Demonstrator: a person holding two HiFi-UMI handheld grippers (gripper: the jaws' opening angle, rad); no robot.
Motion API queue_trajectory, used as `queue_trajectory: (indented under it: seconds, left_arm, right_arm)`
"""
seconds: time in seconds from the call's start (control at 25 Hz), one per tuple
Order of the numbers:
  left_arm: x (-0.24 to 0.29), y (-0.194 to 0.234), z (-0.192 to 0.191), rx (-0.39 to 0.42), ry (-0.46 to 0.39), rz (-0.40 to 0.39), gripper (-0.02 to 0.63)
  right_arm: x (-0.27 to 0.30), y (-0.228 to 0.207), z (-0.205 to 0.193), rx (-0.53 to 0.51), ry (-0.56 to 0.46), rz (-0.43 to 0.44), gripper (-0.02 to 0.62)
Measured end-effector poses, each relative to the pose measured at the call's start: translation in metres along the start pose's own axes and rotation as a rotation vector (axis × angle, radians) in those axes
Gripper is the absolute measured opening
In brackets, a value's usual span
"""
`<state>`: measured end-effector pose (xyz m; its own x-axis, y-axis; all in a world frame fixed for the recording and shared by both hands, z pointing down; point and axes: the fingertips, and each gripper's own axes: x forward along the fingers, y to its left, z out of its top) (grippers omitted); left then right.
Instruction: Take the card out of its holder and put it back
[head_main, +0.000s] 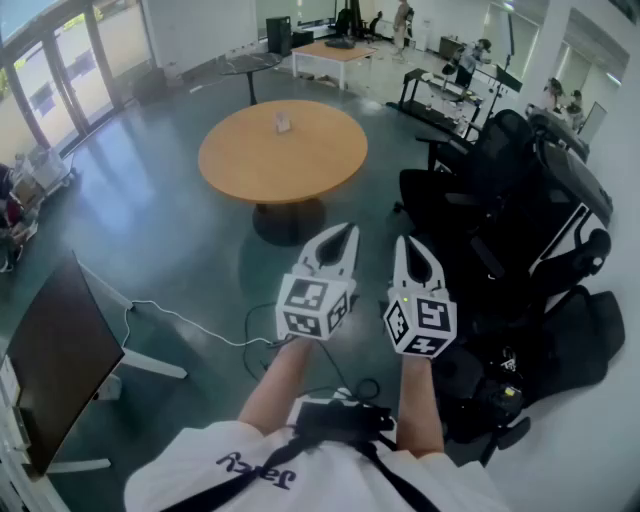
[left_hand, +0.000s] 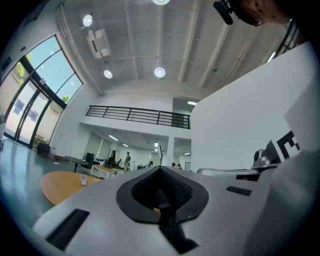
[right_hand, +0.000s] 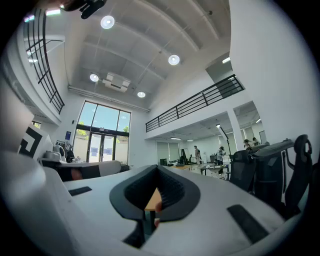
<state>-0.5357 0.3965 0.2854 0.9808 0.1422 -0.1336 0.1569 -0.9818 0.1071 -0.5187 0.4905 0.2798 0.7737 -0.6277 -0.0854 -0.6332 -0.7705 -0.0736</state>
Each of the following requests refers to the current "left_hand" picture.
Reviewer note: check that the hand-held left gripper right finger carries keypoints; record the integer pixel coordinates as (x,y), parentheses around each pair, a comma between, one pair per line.
(225,212)

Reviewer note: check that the round ceiling light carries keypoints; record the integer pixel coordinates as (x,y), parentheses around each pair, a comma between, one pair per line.
(108,73)
(160,1)
(87,20)
(159,72)

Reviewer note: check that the person's face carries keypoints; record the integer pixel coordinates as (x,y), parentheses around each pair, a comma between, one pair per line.
(272,12)

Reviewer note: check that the ceiling tube light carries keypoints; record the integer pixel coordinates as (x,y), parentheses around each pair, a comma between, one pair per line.
(125,145)
(112,137)

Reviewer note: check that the black metal railing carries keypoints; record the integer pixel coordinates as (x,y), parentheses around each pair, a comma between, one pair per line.
(140,110)

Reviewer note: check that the white ceiling pipes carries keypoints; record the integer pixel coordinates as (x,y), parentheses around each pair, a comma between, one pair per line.
(87,75)

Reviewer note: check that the black box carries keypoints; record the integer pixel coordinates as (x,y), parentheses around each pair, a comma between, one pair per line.
(43,149)

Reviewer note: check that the small wooden block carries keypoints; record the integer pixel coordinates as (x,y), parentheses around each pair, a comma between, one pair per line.
(83,184)

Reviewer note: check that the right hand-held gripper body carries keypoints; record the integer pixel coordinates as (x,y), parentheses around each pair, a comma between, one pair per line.
(287,147)

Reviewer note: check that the black head-worn camera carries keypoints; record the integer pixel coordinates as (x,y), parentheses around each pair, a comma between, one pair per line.
(225,13)

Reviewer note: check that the round wooden table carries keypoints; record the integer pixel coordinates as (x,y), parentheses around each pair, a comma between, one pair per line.
(60,185)

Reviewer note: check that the wooden desk with white legs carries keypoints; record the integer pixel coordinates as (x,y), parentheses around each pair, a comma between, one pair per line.
(105,168)

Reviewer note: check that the white ceiling air conditioner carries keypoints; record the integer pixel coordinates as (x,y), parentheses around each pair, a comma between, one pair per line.
(98,43)

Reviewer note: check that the tall black cabinet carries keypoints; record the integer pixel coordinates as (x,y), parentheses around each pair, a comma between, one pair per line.
(90,157)

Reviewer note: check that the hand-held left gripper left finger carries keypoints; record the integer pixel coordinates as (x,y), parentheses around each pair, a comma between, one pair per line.
(100,200)

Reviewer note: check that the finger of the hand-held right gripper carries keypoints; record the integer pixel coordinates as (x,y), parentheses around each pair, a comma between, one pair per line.
(225,170)
(247,178)

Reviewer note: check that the black marble round table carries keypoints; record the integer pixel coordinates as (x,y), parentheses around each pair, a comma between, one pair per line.
(77,160)

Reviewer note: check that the white roller blinds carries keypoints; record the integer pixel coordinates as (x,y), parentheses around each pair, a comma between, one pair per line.
(96,145)

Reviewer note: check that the tall glass window wall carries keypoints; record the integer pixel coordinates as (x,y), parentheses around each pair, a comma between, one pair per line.
(50,67)

